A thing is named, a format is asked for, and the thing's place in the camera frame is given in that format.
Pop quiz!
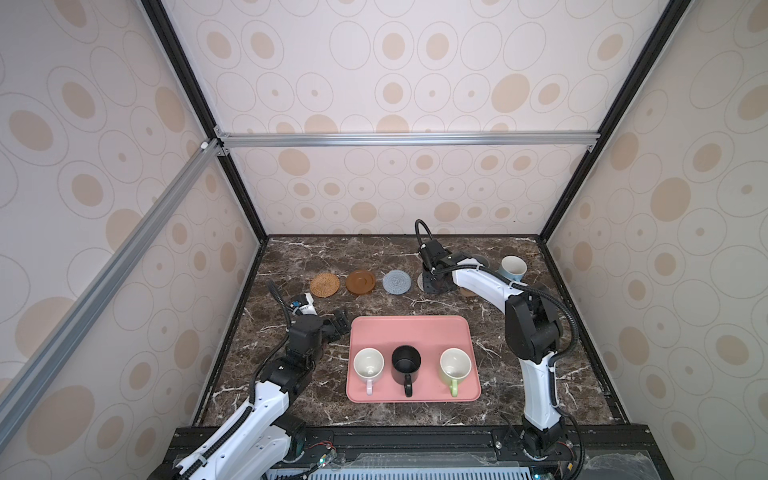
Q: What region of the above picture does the black mug front centre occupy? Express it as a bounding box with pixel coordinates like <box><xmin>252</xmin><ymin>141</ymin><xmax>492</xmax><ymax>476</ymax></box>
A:
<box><xmin>391</xmin><ymin>345</ymin><xmax>421</xmax><ymax>398</ymax></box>

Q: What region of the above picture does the brown wooden coaster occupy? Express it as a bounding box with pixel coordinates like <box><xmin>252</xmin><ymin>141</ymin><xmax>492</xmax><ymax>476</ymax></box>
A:
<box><xmin>345</xmin><ymin>270</ymin><xmax>376</xmax><ymax>296</ymax></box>

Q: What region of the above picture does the light blue mug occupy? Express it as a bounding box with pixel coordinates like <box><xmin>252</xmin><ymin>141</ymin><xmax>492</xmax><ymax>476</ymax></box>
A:
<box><xmin>497</xmin><ymin>255</ymin><xmax>528</xmax><ymax>283</ymax></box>

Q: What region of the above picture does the black corner frame post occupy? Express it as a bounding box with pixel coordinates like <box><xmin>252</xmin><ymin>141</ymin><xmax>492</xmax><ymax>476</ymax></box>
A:
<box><xmin>538</xmin><ymin>0</ymin><xmax>693</xmax><ymax>245</ymax></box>
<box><xmin>139</xmin><ymin>0</ymin><xmax>269</xmax><ymax>243</ymax></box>

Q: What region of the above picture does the grey woven coaster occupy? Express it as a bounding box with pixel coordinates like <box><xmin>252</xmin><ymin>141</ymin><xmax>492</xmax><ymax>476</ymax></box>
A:
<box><xmin>382</xmin><ymin>270</ymin><xmax>412</xmax><ymax>295</ymax></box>

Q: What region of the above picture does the white mug green handle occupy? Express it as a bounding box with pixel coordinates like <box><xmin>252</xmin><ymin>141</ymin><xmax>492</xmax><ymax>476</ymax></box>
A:
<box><xmin>439</xmin><ymin>348</ymin><xmax>472</xmax><ymax>397</ymax></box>

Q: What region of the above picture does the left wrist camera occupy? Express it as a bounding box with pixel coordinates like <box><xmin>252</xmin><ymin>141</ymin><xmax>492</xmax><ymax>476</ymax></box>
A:
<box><xmin>286</xmin><ymin>293</ymin><xmax>324</xmax><ymax>369</ymax></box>

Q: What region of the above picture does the rattan woven coaster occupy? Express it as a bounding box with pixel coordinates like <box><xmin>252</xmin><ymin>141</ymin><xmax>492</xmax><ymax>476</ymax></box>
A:
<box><xmin>310</xmin><ymin>272</ymin><xmax>341</xmax><ymax>298</ymax></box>

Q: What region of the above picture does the white mug pink handle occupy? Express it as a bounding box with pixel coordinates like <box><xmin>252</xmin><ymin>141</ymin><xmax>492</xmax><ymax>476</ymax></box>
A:
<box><xmin>353</xmin><ymin>348</ymin><xmax>385</xmax><ymax>396</ymax></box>

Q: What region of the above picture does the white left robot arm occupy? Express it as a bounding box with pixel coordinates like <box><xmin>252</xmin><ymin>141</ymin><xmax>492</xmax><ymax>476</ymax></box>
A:
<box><xmin>149</xmin><ymin>309</ymin><xmax>351</xmax><ymax>479</ymax></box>

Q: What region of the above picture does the black corner frame post right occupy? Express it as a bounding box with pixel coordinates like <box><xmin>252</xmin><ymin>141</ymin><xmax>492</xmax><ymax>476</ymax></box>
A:
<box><xmin>538</xmin><ymin>0</ymin><xmax>693</xmax><ymax>245</ymax></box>

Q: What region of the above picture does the pink tray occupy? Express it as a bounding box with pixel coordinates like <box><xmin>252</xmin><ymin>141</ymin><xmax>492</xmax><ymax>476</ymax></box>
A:
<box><xmin>346</xmin><ymin>316</ymin><xmax>481</xmax><ymax>403</ymax></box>

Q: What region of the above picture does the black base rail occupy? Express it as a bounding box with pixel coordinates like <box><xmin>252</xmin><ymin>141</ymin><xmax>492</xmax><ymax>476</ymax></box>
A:
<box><xmin>253</xmin><ymin>415</ymin><xmax>672</xmax><ymax>479</ymax></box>

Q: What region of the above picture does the silver aluminium rail back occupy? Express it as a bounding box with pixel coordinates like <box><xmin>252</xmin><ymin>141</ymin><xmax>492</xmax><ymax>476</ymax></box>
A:
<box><xmin>202</xmin><ymin>130</ymin><xmax>600</xmax><ymax>153</ymax></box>

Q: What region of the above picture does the silver aluminium rail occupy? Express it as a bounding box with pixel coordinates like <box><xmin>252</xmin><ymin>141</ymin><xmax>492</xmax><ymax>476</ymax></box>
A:
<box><xmin>1</xmin><ymin>138</ymin><xmax>222</xmax><ymax>449</ymax></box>
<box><xmin>202</xmin><ymin>130</ymin><xmax>600</xmax><ymax>153</ymax></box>

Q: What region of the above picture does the black corner frame post left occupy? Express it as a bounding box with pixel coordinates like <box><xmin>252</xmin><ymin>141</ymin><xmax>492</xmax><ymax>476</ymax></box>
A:
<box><xmin>139</xmin><ymin>0</ymin><xmax>269</xmax><ymax>243</ymax></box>

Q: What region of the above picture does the silver aluminium rail left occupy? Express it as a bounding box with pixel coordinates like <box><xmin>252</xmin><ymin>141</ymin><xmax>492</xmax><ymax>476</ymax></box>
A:
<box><xmin>1</xmin><ymin>138</ymin><xmax>222</xmax><ymax>449</ymax></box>

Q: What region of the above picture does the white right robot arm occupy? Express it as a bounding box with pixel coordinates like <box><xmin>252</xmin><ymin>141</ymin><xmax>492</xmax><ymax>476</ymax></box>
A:
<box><xmin>420</xmin><ymin>251</ymin><xmax>578</xmax><ymax>460</ymax></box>

